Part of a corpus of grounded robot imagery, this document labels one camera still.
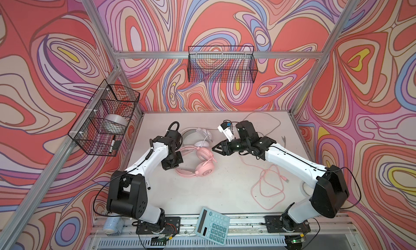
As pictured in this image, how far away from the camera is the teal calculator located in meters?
0.70

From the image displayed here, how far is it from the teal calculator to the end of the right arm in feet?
1.00

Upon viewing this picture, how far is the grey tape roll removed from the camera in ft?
2.33

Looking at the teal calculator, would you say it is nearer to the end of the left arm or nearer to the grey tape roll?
the end of the left arm

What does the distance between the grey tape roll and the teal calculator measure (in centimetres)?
54

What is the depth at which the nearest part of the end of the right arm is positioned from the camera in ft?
1.93

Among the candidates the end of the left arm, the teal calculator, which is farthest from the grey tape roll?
the teal calculator

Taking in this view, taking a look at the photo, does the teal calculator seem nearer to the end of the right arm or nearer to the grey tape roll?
the end of the right arm

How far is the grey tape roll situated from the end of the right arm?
456mm
